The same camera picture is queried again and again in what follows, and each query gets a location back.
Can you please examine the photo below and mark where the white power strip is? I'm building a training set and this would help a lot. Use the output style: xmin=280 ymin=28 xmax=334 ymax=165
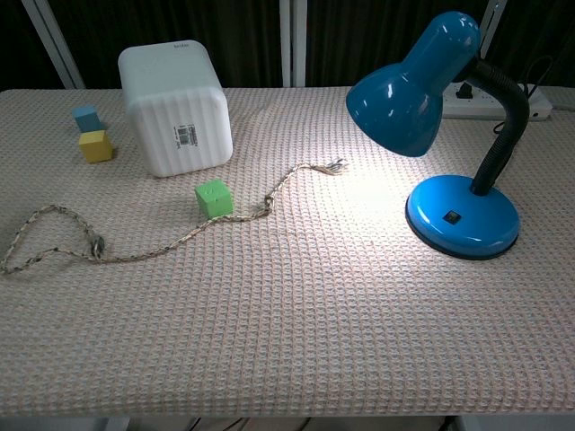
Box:
xmin=442 ymin=81 xmax=553 ymax=121

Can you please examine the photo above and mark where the white plastic square bin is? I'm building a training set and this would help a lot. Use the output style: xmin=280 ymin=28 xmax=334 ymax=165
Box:
xmin=118 ymin=40 xmax=234 ymax=179

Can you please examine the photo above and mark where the yellow foam cube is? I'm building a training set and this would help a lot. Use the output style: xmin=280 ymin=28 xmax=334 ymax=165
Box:
xmin=78 ymin=129 xmax=114 ymax=164

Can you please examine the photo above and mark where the white metal frame post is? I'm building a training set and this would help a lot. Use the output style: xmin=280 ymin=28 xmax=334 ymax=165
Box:
xmin=479 ymin=0 xmax=508 ymax=58
xmin=21 ymin=0 xmax=86 ymax=90
xmin=279 ymin=0 xmax=308 ymax=88

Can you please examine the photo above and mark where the green foam cube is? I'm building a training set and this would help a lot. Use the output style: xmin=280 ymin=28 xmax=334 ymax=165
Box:
xmin=194 ymin=179 xmax=234 ymax=220

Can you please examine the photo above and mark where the blue foam cube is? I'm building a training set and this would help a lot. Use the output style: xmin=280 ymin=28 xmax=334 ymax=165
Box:
xmin=71 ymin=105 xmax=106 ymax=134

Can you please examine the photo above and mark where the blue desk lamp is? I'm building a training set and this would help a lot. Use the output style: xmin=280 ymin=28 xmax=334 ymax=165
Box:
xmin=345 ymin=11 xmax=531 ymax=261

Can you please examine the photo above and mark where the black curtain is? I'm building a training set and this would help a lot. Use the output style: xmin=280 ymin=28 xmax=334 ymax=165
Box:
xmin=0 ymin=0 xmax=575 ymax=113

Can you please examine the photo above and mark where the braided beige rope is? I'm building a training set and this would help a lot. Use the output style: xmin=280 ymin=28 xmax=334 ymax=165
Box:
xmin=0 ymin=159 xmax=349 ymax=276

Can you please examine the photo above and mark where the pink waffle-weave tablecloth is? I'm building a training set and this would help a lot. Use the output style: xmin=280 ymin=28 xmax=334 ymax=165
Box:
xmin=0 ymin=86 xmax=575 ymax=418

